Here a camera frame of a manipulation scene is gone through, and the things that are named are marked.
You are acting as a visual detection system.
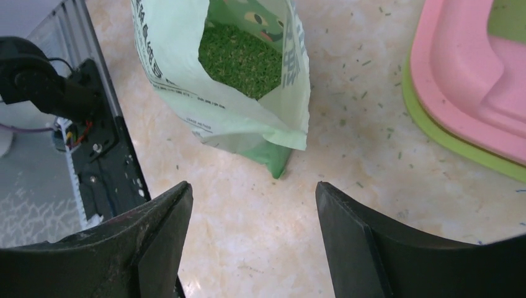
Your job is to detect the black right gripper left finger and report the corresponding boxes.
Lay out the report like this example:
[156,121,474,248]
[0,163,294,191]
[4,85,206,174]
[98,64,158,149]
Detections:
[1,182,194,297]

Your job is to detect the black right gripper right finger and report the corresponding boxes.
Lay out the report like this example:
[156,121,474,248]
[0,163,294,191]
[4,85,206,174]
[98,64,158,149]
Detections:
[316,182,525,297]

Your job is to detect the green cat litter bag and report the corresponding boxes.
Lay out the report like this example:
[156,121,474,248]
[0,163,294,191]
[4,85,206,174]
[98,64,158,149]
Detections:
[131,1,311,178]

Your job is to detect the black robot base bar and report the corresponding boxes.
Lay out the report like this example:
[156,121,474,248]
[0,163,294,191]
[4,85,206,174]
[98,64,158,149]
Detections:
[56,59,151,230]

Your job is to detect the green and pink litter box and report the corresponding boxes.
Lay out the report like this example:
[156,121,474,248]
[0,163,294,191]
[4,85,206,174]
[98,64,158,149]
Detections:
[402,0,525,181]

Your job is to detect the green litter pellets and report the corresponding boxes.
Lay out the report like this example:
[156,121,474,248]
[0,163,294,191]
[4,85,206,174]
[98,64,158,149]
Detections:
[198,24,282,100]

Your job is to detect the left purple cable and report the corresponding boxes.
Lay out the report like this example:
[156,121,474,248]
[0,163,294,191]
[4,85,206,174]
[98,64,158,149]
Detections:
[0,122,56,135]

